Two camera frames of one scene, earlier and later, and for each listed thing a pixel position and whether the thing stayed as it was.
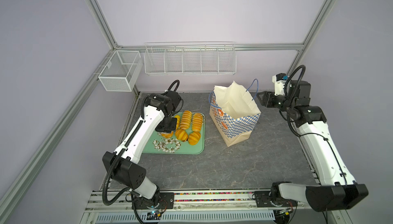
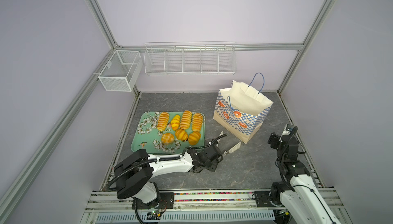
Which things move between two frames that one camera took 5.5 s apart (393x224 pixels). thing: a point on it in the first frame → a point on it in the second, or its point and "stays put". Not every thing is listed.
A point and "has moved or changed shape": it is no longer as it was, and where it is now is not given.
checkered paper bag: [233, 112] has moved or changed shape
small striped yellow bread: [177, 124] stays put
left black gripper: [172, 128] → [213, 167]
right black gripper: [268, 98] → [274, 140]
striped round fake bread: [181, 135] stays put
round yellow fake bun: [167, 135] has moved or changed shape
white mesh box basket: [122, 72] stays put
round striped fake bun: [194, 137] stays put
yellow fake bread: [185, 121] stays put
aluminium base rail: [202, 207] stays put
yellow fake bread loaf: [197, 121] stays put
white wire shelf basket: [190, 58] stays put
